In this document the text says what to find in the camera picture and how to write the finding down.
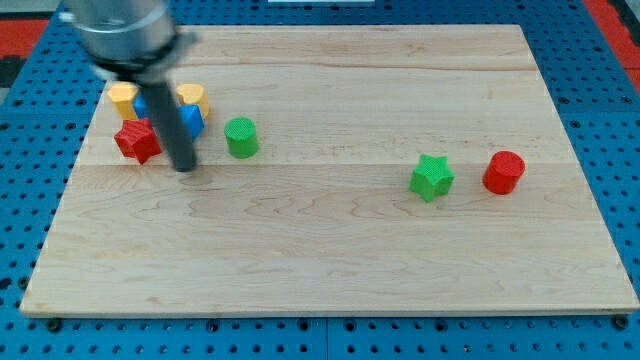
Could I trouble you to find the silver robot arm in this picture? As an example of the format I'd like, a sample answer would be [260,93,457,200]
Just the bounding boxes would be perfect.
[59,0,197,85]

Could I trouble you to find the blue triangle block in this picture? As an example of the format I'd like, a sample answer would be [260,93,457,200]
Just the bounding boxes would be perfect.
[178,105,205,142]

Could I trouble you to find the wooden board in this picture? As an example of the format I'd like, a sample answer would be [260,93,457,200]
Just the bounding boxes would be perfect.
[20,25,639,318]

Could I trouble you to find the green cylinder block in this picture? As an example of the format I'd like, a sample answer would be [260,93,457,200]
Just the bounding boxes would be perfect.
[224,117,259,159]

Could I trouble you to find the green star block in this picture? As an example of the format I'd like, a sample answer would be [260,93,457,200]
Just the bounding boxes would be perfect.
[408,153,455,202]

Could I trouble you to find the yellow heart block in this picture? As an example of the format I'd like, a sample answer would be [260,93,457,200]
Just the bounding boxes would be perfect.
[176,83,211,118]

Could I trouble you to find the red cylinder block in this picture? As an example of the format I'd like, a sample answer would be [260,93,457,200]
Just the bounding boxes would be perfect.
[482,150,526,195]

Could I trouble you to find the red star block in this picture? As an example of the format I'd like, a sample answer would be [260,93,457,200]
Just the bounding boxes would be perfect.
[114,118,162,164]

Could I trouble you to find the yellow hexagon block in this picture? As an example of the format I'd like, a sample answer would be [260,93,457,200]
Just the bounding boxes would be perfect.
[107,82,138,120]

